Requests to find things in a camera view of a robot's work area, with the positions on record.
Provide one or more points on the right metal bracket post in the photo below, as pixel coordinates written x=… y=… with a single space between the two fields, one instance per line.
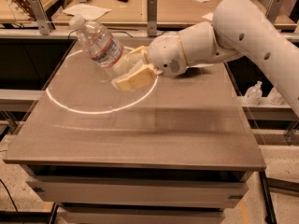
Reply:
x=273 y=10

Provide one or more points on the middle metal bracket post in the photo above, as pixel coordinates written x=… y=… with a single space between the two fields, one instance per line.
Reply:
x=152 y=17

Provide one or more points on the clear pump bottle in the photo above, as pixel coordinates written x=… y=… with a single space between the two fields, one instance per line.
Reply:
x=253 y=94
x=274 y=97

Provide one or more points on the clear plastic water bottle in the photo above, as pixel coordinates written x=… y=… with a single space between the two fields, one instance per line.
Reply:
x=106 y=50

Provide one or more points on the metal bracket post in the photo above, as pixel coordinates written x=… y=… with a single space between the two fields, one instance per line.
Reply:
x=43 y=23
x=152 y=17
x=273 y=10

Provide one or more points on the white paper slip right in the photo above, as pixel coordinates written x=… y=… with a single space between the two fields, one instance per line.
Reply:
x=208 y=16

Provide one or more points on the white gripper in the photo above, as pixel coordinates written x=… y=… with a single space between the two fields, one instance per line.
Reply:
x=164 y=57

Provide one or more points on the clear pump bottle right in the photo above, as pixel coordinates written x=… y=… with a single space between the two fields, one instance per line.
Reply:
x=274 y=97

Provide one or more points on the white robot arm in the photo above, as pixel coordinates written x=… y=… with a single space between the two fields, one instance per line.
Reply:
x=238 y=29

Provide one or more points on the clear pump bottle left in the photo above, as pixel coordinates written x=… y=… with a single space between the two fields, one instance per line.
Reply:
x=253 y=94

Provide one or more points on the white circle tape marking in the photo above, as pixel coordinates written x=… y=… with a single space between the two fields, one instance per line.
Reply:
x=81 y=86

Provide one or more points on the left metal bracket post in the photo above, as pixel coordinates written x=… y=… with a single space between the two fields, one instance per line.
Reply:
x=43 y=23

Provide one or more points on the white paper sheet left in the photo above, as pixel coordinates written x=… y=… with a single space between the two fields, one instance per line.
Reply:
x=90 y=13

